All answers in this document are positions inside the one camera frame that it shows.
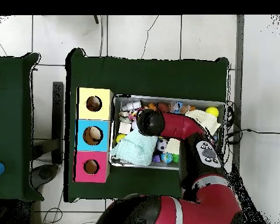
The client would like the mint green waffle cloth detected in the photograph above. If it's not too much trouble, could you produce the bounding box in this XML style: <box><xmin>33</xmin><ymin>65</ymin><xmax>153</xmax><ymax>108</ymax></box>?
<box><xmin>108</xmin><ymin>129</ymin><xmax>159</xmax><ymax>167</ymax></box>

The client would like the wooden box with three holes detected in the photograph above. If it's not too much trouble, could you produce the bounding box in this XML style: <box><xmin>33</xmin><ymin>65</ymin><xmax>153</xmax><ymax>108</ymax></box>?
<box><xmin>72</xmin><ymin>86</ymin><xmax>114</xmax><ymax>184</ymax></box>

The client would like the plain wooden block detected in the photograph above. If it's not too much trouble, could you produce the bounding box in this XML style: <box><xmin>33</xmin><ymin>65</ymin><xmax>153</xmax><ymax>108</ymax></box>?
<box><xmin>118</xmin><ymin>122</ymin><xmax>132</xmax><ymax>135</ymax></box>

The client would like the yellow plastic ball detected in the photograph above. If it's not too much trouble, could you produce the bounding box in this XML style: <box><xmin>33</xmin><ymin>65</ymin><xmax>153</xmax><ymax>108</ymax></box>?
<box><xmin>205</xmin><ymin>106</ymin><xmax>220</xmax><ymax>118</ymax></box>
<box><xmin>115</xmin><ymin>133</ymin><xmax>127</xmax><ymax>144</ymax></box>

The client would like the brown toy basketball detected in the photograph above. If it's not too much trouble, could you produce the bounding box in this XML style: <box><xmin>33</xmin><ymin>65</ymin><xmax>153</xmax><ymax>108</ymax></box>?
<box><xmin>157</xmin><ymin>102</ymin><xmax>170</xmax><ymax>113</ymax></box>

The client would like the black and white soccer ball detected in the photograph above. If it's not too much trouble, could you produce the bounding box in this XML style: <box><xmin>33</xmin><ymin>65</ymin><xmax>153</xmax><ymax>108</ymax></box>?
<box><xmin>156</xmin><ymin>138</ymin><xmax>169</xmax><ymax>152</ymax></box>

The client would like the blue globe ball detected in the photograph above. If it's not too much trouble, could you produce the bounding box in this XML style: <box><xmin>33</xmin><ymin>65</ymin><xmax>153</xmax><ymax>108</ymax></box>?
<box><xmin>160</xmin><ymin>152</ymin><xmax>173</xmax><ymax>164</ymax></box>

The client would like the dark green table cloth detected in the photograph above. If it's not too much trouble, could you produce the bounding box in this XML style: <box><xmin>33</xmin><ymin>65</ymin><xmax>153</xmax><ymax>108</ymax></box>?
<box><xmin>0</xmin><ymin>52</ymin><xmax>44</xmax><ymax>202</ymax></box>
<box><xmin>64</xmin><ymin>47</ymin><xmax>230</xmax><ymax>202</ymax></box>

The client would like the cream waffle cloth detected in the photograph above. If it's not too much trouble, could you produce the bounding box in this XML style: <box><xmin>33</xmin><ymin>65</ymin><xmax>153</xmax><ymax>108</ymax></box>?
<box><xmin>164</xmin><ymin>109</ymin><xmax>222</xmax><ymax>155</ymax></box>

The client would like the black upright panel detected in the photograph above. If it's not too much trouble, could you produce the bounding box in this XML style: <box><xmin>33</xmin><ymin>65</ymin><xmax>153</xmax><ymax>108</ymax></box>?
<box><xmin>51</xmin><ymin>81</ymin><xmax>64</xmax><ymax>165</ymax></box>

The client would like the dark grey floor base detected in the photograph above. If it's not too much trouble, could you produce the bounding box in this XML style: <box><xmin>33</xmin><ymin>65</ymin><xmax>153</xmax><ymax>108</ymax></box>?
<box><xmin>29</xmin><ymin>163</ymin><xmax>60</xmax><ymax>190</ymax></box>

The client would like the silver wire mesh bin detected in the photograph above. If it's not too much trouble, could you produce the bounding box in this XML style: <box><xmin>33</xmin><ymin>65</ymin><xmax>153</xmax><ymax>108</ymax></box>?
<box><xmin>108</xmin><ymin>93</ymin><xmax>227</xmax><ymax>173</ymax></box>

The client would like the black floor cable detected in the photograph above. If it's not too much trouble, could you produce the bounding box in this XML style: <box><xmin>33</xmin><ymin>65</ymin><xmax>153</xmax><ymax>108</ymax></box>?
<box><xmin>226</xmin><ymin>128</ymin><xmax>280</xmax><ymax>137</ymax></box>

